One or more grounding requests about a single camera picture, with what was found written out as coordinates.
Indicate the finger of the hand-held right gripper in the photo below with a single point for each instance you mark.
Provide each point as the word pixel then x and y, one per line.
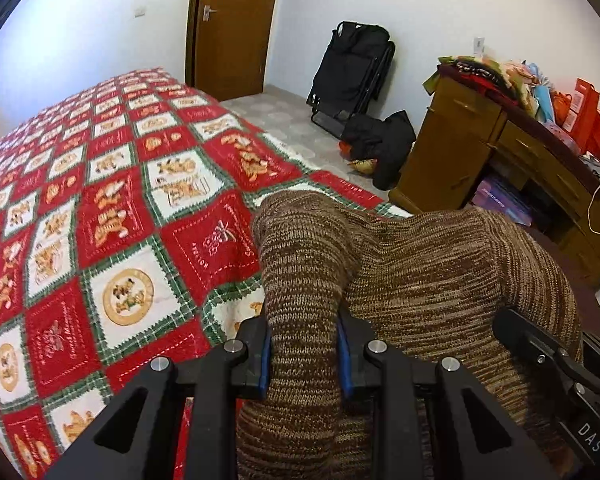
pixel 535 342

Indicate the brown wooden door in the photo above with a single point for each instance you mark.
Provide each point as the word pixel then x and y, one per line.
pixel 240 35

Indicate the white light switch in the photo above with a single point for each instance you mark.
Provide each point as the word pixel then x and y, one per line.
pixel 140 11

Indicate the pile of colourful cloths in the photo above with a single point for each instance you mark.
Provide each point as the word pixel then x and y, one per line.
pixel 485 72

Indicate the red printed patchwork blanket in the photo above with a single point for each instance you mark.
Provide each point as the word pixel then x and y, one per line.
pixel 130 210

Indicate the brown knitted sweater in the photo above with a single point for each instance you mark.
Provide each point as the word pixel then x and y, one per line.
pixel 430 270

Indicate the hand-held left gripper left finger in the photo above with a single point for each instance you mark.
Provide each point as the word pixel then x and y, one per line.
pixel 265 360

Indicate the black folding chair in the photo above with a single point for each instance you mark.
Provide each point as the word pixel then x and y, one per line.
pixel 350 70

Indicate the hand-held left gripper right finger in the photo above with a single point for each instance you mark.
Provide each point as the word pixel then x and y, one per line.
pixel 344 366

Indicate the black bag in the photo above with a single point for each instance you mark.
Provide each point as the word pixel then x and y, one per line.
pixel 385 145

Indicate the light blue paper bag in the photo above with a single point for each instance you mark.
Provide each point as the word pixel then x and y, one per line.
pixel 542 102

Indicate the wooden desk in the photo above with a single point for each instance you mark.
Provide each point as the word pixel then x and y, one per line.
pixel 460 150

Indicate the small golden object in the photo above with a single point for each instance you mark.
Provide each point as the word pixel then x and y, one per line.
pixel 362 165

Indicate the purple box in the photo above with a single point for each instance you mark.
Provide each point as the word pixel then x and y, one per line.
pixel 502 200

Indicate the orange paper bag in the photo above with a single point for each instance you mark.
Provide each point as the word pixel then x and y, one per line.
pixel 580 110

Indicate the white wall outlet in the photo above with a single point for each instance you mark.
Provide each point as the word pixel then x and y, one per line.
pixel 479 46

